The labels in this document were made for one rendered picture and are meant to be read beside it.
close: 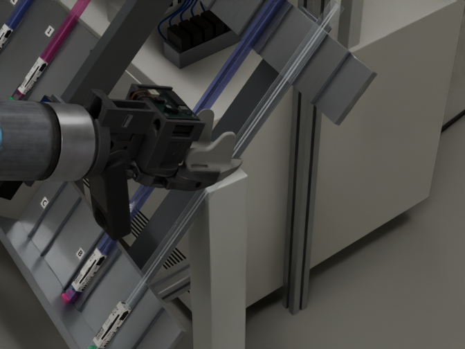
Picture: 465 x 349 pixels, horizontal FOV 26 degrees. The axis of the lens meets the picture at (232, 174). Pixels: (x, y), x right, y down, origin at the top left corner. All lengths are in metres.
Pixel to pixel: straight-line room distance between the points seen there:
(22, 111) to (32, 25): 0.70
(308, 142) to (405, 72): 0.29
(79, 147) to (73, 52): 0.60
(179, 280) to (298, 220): 0.29
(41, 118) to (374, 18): 1.13
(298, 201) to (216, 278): 0.59
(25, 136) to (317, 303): 1.40
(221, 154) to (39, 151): 0.23
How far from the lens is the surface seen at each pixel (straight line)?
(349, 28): 1.86
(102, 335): 1.21
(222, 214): 1.32
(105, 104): 0.97
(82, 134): 0.95
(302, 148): 1.87
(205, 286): 1.42
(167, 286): 1.85
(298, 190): 1.94
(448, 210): 2.48
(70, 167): 0.96
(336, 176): 2.07
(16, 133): 0.92
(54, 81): 1.55
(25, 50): 1.62
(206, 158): 1.07
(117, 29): 1.48
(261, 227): 1.99
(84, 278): 1.29
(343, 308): 2.24
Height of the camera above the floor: 1.73
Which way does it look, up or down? 43 degrees down
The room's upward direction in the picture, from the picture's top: straight up
